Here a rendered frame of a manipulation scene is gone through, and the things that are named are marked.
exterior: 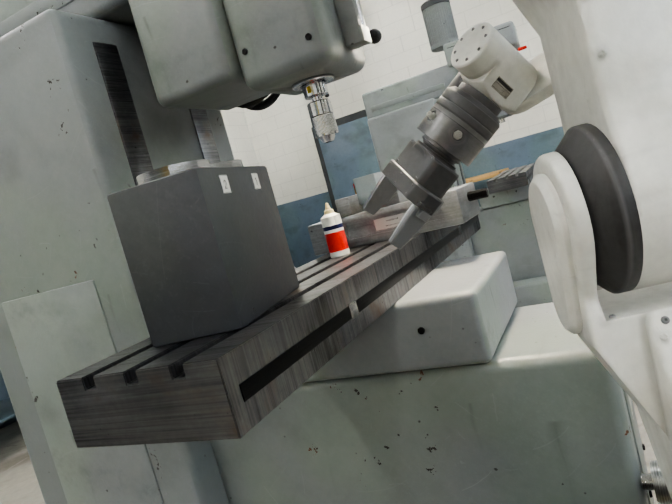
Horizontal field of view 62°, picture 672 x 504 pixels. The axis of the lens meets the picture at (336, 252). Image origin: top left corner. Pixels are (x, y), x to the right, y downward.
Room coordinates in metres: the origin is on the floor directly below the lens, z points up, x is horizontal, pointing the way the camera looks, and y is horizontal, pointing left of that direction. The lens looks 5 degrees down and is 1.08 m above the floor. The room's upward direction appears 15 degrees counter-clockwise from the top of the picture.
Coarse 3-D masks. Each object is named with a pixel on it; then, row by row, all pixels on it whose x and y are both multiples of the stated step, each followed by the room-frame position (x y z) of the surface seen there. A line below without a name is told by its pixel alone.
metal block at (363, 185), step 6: (372, 174) 1.23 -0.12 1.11; (378, 174) 1.25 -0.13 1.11; (354, 180) 1.25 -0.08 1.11; (360, 180) 1.24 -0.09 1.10; (366, 180) 1.24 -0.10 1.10; (372, 180) 1.23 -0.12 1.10; (378, 180) 1.24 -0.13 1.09; (360, 186) 1.24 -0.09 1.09; (366, 186) 1.24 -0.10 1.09; (372, 186) 1.23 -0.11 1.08; (360, 192) 1.25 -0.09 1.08; (366, 192) 1.24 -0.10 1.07; (360, 198) 1.25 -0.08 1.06; (366, 198) 1.24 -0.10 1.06; (360, 204) 1.25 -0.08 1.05
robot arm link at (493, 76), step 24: (480, 24) 0.73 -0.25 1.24; (456, 48) 0.75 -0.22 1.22; (480, 48) 0.70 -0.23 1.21; (504, 48) 0.71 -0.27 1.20; (480, 72) 0.72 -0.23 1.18; (504, 72) 0.72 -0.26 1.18; (528, 72) 0.73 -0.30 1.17; (456, 96) 0.73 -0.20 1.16; (480, 96) 0.73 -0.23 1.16; (504, 96) 0.73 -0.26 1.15; (480, 120) 0.72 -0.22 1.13
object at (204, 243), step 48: (144, 192) 0.64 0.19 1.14; (192, 192) 0.63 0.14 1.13; (240, 192) 0.72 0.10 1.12; (144, 240) 0.65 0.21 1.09; (192, 240) 0.63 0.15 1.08; (240, 240) 0.68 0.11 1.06; (144, 288) 0.65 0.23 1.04; (192, 288) 0.64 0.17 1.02; (240, 288) 0.65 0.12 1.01; (288, 288) 0.79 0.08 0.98; (192, 336) 0.64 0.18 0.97
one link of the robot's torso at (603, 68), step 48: (528, 0) 0.51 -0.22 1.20; (576, 0) 0.43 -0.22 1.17; (624, 0) 0.42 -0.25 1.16; (576, 48) 0.45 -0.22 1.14; (624, 48) 0.42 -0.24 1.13; (576, 96) 0.47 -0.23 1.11; (624, 96) 0.42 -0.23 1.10; (576, 144) 0.44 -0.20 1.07; (624, 144) 0.41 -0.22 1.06; (624, 192) 0.40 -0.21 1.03; (624, 240) 0.40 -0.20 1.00; (624, 288) 0.43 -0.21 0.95
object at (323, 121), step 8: (328, 104) 1.11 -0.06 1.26; (312, 112) 1.11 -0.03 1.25; (320, 112) 1.10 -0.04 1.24; (328, 112) 1.10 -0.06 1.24; (312, 120) 1.11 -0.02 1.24; (320, 120) 1.10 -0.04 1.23; (328, 120) 1.10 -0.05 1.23; (320, 128) 1.10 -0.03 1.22; (328, 128) 1.10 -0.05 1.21; (336, 128) 1.11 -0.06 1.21; (320, 136) 1.10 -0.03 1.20
